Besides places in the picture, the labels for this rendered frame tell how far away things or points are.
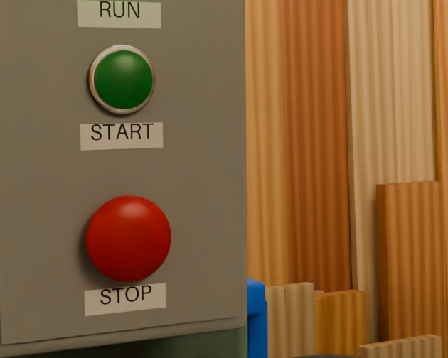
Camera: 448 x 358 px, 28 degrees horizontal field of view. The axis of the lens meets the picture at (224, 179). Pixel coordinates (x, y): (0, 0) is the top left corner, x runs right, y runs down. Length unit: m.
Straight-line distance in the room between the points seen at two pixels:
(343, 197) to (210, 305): 1.65
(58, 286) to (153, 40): 0.09
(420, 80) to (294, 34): 0.35
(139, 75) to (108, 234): 0.06
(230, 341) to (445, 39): 1.76
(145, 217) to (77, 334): 0.05
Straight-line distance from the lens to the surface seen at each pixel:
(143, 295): 0.32
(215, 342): 0.41
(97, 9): 0.31
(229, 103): 0.33
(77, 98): 0.31
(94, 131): 0.31
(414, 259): 1.99
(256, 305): 1.20
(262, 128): 1.83
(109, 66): 0.31
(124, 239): 0.31
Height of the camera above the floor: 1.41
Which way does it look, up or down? 5 degrees down
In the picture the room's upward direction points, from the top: 1 degrees counter-clockwise
